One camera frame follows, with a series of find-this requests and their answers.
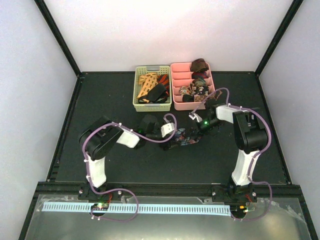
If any navy floral tie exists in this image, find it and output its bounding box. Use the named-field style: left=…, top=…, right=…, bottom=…
left=169, top=128, right=203, bottom=149

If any green floral rolled tie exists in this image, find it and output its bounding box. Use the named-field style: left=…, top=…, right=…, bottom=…
left=192, top=77, right=207, bottom=88

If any dark floral rolled tie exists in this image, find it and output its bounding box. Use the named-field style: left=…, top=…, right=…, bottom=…
left=192, top=85, right=210, bottom=96

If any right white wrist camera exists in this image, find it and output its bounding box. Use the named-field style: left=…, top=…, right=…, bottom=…
left=188, top=112, right=203, bottom=123

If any purple cable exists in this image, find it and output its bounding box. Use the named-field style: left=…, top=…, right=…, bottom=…
left=82, top=113, right=178, bottom=223
left=192, top=87, right=274, bottom=223

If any left controller board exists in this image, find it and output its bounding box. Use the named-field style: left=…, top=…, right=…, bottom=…
left=90, top=202, right=109, bottom=211

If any brown dotted rolled tie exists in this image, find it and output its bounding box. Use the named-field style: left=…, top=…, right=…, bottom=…
left=193, top=89, right=222, bottom=102

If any orange patterned tie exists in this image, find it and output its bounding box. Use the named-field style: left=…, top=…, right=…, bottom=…
left=137, top=72, right=158, bottom=99

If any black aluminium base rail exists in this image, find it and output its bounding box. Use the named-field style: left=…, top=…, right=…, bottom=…
left=37, top=182, right=303, bottom=201

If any pink divided organizer tray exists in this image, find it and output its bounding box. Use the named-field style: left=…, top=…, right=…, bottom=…
left=170, top=62, right=216, bottom=111

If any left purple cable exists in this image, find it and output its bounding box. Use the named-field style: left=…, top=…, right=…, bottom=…
left=82, top=113, right=178, bottom=223

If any controller board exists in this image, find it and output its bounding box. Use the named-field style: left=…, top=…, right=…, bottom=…
left=90, top=202, right=109, bottom=211
left=230, top=205, right=255, bottom=213

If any light blue slotted cable duct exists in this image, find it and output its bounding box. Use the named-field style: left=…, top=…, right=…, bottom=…
left=41, top=202, right=231, bottom=217

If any red black striped tie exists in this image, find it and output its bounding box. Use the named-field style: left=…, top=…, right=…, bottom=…
left=157, top=74, right=170, bottom=89

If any right controller board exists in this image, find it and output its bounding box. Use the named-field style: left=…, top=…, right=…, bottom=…
left=230, top=205, right=255, bottom=213

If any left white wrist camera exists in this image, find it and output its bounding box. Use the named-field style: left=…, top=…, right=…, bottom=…
left=160, top=122, right=176, bottom=138

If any tan paisley rolled tie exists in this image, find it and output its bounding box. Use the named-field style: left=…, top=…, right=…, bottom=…
left=178, top=86, right=193, bottom=96

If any red blue rolled tie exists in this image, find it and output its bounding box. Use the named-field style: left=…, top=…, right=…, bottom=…
left=191, top=71, right=210, bottom=79

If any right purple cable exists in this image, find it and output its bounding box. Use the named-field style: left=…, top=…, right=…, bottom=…
left=192, top=87, right=274, bottom=223

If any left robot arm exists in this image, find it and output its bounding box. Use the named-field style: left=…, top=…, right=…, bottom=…
left=78, top=113, right=178, bottom=200

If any green plastic basket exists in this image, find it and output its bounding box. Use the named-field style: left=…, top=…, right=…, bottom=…
left=132, top=65, right=173, bottom=112

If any black rolled tie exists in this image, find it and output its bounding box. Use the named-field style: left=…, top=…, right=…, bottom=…
left=182, top=94, right=195, bottom=103

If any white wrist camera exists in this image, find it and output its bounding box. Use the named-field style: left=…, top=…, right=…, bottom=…
left=188, top=112, right=203, bottom=123
left=160, top=122, right=176, bottom=138

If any black frame post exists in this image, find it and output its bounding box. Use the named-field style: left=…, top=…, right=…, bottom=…
left=254, top=0, right=304, bottom=77
left=34, top=0, right=82, bottom=77

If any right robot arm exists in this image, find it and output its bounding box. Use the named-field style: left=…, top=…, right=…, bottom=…
left=189, top=102, right=272, bottom=202

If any left black frame post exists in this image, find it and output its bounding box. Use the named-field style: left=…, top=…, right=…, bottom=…
left=34, top=0, right=82, bottom=77

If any clear acrylic sheet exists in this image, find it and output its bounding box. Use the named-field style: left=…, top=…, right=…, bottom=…
left=20, top=195, right=312, bottom=240

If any right black frame post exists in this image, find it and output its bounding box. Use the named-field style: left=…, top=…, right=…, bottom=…
left=254, top=0, right=304, bottom=77

